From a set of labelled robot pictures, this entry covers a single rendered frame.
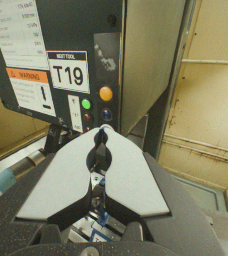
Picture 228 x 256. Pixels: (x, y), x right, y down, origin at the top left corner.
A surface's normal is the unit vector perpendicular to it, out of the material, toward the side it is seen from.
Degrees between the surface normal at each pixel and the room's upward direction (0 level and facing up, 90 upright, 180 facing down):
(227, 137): 90
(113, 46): 90
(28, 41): 90
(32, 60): 90
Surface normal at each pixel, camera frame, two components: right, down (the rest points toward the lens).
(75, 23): -0.47, 0.43
